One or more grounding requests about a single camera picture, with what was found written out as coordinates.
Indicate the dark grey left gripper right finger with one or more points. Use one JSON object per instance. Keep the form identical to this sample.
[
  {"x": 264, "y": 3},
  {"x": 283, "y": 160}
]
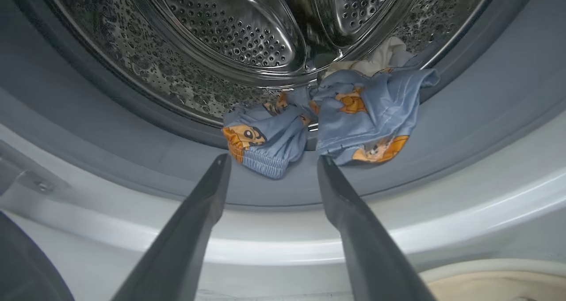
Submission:
[{"x": 367, "y": 248}]

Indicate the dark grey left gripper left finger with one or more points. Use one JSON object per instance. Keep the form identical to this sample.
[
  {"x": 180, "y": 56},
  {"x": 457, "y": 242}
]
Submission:
[{"x": 185, "y": 239}]

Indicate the blue garment orange cartoon print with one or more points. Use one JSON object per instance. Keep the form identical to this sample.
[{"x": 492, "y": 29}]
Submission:
[{"x": 376, "y": 111}]

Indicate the round black glass washer door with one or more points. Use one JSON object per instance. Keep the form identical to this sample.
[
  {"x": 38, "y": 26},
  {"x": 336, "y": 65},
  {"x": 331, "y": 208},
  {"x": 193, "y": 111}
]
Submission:
[{"x": 26, "y": 265}]

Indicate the cream satin garment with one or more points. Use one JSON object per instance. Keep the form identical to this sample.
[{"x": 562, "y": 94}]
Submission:
[{"x": 384, "y": 55}]

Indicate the white front-load washing machine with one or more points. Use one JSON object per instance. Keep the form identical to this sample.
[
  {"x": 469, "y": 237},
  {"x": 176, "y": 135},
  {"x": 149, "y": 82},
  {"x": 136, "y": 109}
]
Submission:
[{"x": 283, "y": 243}]

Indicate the cream canvas laundry basket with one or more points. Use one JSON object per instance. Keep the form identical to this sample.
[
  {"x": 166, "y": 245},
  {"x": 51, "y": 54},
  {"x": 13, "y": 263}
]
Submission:
[{"x": 499, "y": 283}]

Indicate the metal washer door hinge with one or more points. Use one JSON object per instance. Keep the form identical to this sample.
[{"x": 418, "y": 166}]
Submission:
[{"x": 40, "y": 185}]

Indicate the stainless steel washing machine drum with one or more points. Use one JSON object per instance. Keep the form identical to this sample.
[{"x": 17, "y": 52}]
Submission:
[{"x": 230, "y": 31}]

